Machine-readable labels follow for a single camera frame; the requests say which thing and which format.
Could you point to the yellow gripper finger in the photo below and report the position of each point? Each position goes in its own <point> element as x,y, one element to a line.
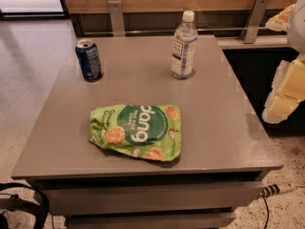
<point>288,90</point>
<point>281,21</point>

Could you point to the clear blue plastic water bottle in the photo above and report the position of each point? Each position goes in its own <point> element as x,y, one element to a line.
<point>184,44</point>

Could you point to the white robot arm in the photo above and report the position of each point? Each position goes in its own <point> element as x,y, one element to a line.
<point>296,33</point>

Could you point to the grey cabinet with drawers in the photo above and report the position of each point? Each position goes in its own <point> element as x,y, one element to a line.
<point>225,153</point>

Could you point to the white power strip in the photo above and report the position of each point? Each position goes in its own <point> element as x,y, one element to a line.
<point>276,189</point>

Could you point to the green rice crisps bag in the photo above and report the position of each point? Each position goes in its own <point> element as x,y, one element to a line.
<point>147,132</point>

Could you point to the dark blue soda can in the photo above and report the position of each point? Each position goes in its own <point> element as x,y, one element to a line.
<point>88,57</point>

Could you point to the right metal wall bracket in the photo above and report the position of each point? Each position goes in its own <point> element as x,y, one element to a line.
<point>250,31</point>

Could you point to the metal wall bracket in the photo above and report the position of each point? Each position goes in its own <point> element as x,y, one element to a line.
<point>117,19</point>
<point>250,31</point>

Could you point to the horizontal metal rail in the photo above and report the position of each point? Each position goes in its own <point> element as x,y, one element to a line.
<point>156,33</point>

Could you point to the left metal wall bracket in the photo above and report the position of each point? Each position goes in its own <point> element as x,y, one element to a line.
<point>117,19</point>

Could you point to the black strap bag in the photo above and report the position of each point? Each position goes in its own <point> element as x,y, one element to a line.
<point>15,203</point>

